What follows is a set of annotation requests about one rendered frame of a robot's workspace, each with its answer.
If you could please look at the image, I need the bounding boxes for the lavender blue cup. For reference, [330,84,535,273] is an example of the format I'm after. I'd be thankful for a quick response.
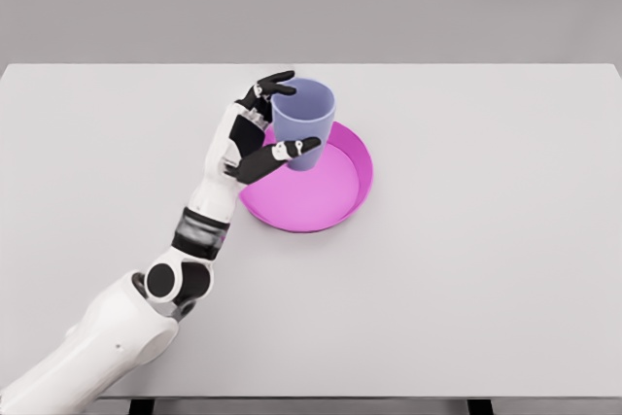
[270,77,337,173]

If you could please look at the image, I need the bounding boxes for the pink round plate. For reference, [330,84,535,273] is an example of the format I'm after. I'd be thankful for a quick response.
[237,121,375,233]

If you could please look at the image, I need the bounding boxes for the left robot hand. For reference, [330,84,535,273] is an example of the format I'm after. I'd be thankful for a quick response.
[202,70,323,189]

